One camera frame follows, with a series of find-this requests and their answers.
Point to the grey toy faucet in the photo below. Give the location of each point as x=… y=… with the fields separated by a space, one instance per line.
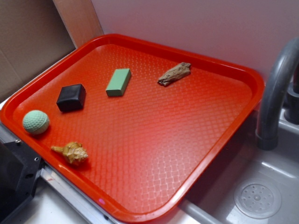
x=274 y=95

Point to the dark grey faucet knob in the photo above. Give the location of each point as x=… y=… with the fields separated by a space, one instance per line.
x=291 y=103

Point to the grey toy sink basin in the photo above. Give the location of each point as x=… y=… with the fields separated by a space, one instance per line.
x=247 y=185

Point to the brown cardboard panel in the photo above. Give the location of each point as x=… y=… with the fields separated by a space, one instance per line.
x=35 y=34

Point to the red plastic tray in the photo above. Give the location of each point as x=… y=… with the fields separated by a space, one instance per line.
x=148 y=147

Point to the green golf ball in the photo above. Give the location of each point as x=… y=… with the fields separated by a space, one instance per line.
x=36 y=122

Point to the black rectangular block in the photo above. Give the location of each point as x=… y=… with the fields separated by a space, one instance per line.
x=71 y=98

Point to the brown wood chip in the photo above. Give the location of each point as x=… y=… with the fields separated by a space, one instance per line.
x=176 y=73

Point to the green rectangular block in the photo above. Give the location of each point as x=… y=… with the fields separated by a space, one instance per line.
x=118 y=83

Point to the tan conch seashell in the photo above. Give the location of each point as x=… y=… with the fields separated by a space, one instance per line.
x=72 y=152

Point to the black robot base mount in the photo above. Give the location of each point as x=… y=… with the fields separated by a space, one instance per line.
x=20 y=167

